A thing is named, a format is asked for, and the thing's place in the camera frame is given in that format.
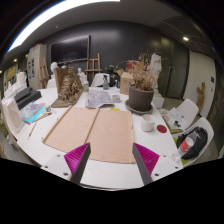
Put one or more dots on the small white plaster figurine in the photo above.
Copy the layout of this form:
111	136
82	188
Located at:
86	85

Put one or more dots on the long ceiling light strip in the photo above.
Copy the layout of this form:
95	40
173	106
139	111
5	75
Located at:
50	15

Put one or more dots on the colourful painted sheet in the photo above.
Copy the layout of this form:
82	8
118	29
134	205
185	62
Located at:
32	112

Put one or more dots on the brown carved relief sculpture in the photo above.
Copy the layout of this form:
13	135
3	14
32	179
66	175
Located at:
70	88

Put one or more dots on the small white cup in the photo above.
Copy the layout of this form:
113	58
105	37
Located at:
116	98

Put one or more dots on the wooden figure sculpture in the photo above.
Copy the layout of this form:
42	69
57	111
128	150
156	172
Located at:
200	96

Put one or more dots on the brown cardboard box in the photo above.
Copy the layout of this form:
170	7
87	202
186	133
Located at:
125	83

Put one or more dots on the grey plant pot saucer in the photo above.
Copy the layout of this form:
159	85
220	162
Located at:
140	112

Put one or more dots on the black backpack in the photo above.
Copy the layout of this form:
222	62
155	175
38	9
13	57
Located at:
200	143

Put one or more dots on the black flat boxes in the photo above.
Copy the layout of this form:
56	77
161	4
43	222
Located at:
27	97

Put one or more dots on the grey spray bottle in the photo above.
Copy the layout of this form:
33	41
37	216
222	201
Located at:
106	84

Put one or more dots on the white plaster bust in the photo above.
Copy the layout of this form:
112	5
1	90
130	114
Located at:
81	75
54	68

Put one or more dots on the white plaster relief panel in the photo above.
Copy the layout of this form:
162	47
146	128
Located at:
13	116

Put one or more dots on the red pencil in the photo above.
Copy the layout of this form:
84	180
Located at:
32	130

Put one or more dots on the pile of papers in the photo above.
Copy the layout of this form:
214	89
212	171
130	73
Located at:
175	118

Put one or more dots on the yellow sticky note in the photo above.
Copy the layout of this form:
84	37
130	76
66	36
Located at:
115	109

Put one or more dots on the white plaster sculpture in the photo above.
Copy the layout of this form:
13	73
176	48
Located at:
18	85

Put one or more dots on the flat round red coaster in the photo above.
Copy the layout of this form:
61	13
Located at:
162	129

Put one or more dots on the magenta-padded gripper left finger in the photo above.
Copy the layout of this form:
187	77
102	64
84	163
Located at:
77	159

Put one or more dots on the wooden easel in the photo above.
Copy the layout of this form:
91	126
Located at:
93	70
43	73

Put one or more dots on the dried plant in grey pot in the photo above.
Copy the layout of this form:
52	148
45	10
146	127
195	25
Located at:
140	98

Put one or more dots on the printed paper sheet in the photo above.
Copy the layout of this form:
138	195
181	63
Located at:
98	98

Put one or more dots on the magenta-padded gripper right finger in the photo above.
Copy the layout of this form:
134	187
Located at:
146	159

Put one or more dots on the white cabinet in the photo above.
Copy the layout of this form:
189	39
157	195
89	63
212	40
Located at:
35	65

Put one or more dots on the white ceramic mug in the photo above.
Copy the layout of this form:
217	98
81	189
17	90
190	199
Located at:
147	124

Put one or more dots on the black wall screen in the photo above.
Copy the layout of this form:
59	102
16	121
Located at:
70	49

